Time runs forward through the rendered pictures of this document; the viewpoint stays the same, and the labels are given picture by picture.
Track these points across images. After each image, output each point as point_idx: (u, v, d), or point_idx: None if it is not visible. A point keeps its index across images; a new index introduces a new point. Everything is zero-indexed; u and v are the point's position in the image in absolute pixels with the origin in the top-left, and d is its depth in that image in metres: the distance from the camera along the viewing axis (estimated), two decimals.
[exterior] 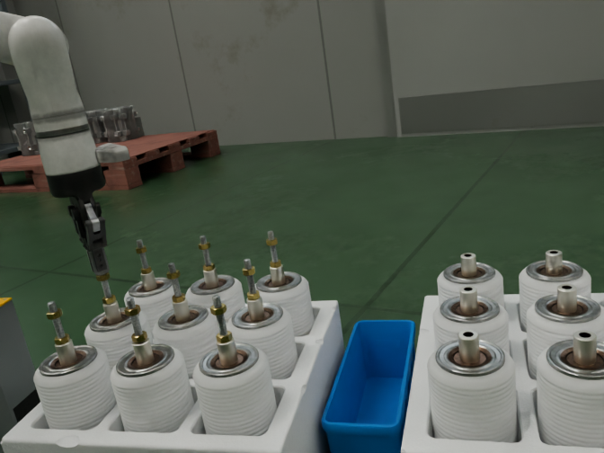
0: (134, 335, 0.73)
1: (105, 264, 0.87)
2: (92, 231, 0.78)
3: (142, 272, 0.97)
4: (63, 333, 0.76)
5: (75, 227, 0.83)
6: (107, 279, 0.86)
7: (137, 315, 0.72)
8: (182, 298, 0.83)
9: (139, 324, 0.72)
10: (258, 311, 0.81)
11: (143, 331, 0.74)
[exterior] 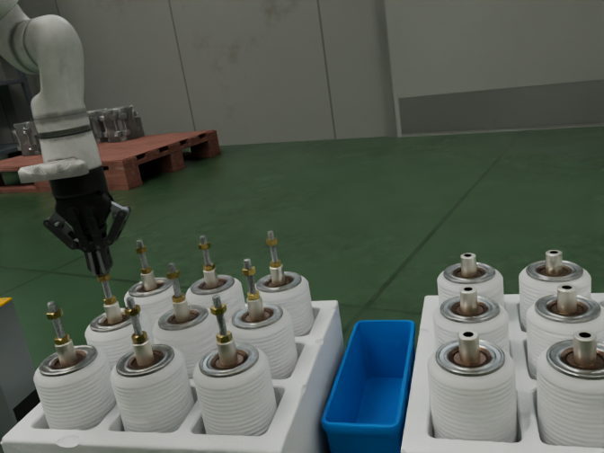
0: (134, 335, 0.73)
1: (104, 270, 0.84)
2: (55, 226, 0.84)
3: (142, 272, 0.97)
4: (63, 333, 0.76)
5: None
6: (103, 280, 0.86)
7: (137, 315, 0.72)
8: (182, 298, 0.83)
9: (139, 324, 0.72)
10: (258, 311, 0.81)
11: (143, 331, 0.74)
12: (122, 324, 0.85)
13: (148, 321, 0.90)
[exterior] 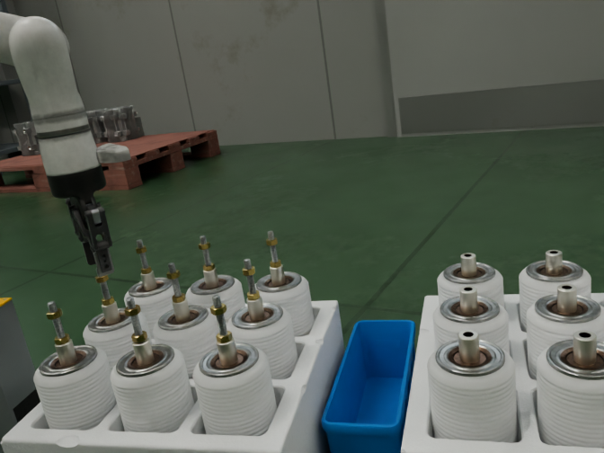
0: (134, 335, 0.73)
1: None
2: (93, 222, 0.77)
3: (142, 272, 0.97)
4: (63, 333, 0.76)
5: (74, 226, 0.84)
6: (105, 281, 0.86)
7: (137, 315, 0.72)
8: (182, 298, 0.83)
9: (139, 324, 0.72)
10: (258, 311, 0.81)
11: (143, 331, 0.74)
12: (120, 307, 0.91)
13: None
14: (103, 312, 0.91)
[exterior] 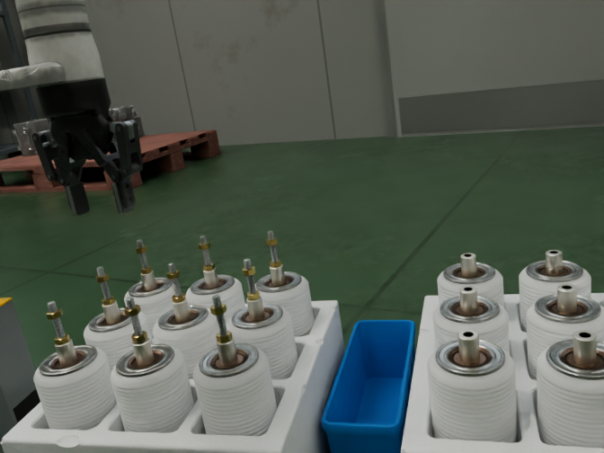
0: (134, 335, 0.73)
1: (121, 208, 0.66)
2: (47, 144, 0.69)
3: (142, 272, 0.97)
4: (63, 333, 0.76)
5: (112, 152, 0.67)
6: (102, 281, 0.86)
7: (137, 315, 0.72)
8: (182, 298, 0.83)
9: (139, 324, 0.72)
10: (258, 311, 0.81)
11: (143, 331, 0.74)
12: (93, 329, 0.85)
13: (128, 338, 0.85)
14: (110, 328, 0.84)
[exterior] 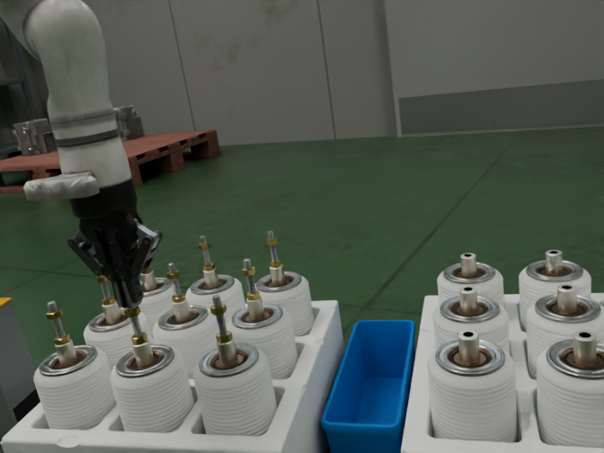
0: (142, 335, 0.73)
1: (130, 305, 0.70)
2: (84, 246, 0.72)
3: (142, 272, 0.97)
4: (63, 333, 0.76)
5: None
6: (102, 281, 0.86)
7: (133, 315, 0.72)
8: (182, 298, 0.83)
9: (135, 324, 0.73)
10: (258, 311, 0.81)
11: (132, 335, 0.73)
12: (93, 329, 0.85)
13: (128, 338, 0.85)
14: (110, 328, 0.84)
